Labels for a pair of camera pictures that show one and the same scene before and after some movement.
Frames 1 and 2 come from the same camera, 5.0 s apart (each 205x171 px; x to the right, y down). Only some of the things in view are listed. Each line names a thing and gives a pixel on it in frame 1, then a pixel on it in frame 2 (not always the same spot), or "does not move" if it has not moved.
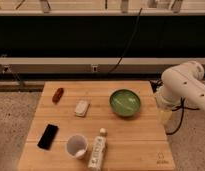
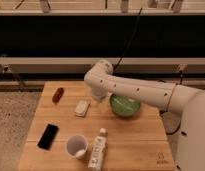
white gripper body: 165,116 -> 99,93
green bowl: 124,102 does not move
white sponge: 81,108 does not move
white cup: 77,146 does not move
